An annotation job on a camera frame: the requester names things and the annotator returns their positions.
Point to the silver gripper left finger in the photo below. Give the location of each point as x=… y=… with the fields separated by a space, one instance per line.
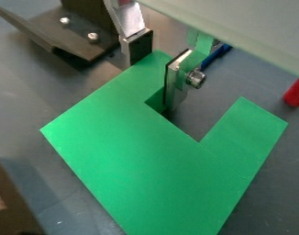
x=134 y=36

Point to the green U-shaped block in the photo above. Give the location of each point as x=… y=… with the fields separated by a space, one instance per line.
x=161 y=183

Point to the red cylindrical peg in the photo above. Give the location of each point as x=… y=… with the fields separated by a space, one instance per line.
x=291 y=96

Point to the blue cylindrical peg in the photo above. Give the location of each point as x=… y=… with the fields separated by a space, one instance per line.
x=216 y=52

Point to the black fixture block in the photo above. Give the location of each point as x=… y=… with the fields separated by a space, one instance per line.
x=76 y=28

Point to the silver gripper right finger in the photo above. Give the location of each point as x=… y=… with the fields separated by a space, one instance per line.
x=181 y=75

